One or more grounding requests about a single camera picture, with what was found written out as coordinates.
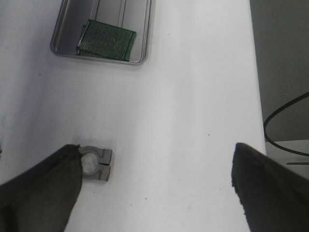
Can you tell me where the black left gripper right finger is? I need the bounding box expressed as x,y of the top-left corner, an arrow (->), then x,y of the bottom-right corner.
231,143 -> 309,232

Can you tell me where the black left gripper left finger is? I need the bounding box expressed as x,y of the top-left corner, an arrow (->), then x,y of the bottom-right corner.
0,145 -> 83,232

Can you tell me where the green perforated circuit board front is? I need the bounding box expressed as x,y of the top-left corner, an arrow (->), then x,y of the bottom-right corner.
76,23 -> 89,57

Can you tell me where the green perforated circuit board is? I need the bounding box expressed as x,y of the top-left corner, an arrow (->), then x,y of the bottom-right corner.
85,19 -> 137,61
76,23 -> 89,57

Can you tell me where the silver metal tray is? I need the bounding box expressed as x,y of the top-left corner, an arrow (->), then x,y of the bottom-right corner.
51,0 -> 155,65

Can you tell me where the grey metal clamp block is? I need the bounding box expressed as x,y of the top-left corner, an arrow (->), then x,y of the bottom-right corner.
78,146 -> 113,182

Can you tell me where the black cable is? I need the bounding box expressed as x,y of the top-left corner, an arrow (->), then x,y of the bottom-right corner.
263,91 -> 309,157

